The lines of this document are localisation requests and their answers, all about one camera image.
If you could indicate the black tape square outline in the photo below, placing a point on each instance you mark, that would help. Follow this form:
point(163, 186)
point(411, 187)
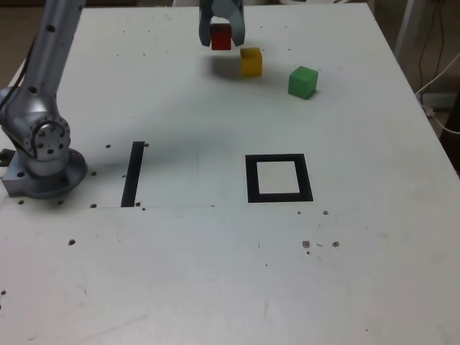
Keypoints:
point(251, 179)

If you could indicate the red cube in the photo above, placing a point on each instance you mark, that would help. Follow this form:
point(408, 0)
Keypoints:
point(221, 37)

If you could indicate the white frame leg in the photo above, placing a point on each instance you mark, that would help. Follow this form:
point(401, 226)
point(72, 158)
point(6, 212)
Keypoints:
point(409, 25)

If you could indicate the yellow cube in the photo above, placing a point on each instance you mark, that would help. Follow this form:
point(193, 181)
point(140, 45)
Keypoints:
point(251, 64)

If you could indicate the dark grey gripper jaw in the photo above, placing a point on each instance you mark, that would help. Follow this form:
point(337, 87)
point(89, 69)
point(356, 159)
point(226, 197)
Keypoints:
point(204, 28)

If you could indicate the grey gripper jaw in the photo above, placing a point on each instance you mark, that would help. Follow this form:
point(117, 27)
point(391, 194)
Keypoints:
point(237, 21)

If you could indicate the green cube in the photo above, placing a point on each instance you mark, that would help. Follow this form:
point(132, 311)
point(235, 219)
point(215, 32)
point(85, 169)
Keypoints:
point(302, 83)

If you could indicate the black tape strip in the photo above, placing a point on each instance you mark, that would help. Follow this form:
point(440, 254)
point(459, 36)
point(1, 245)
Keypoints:
point(131, 179)

